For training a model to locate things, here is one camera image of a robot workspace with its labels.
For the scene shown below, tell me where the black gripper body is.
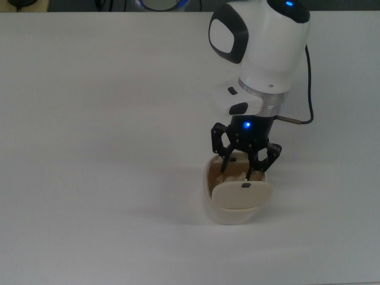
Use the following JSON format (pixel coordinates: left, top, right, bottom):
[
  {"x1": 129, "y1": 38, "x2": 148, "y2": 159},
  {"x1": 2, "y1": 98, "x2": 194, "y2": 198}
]
[{"x1": 229, "y1": 115, "x2": 274, "y2": 153}]

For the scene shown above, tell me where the white paper trash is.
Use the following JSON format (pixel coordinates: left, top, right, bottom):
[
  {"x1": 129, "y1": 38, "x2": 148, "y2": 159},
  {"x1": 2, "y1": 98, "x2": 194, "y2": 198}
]
[{"x1": 216, "y1": 172, "x2": 249, "y2": 183}]

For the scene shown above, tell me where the small white lidded bin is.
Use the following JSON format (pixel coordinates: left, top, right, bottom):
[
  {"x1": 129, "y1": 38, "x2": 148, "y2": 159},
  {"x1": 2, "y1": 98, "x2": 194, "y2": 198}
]
[{"x1": 201, "y1": 154, "x2": 273, "y2": 225}]

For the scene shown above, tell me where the small black object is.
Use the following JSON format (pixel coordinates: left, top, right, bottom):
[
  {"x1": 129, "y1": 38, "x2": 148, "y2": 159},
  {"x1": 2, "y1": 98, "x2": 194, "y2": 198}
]
[{"x1": 7, "y1": 0, "x2": 39, "y2": 7}]

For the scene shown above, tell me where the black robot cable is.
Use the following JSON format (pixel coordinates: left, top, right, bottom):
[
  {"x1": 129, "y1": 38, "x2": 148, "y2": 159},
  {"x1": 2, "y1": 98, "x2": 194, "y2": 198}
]
[{"x1": 277, "y1": 44, "x2": 315, "y2": 125}]

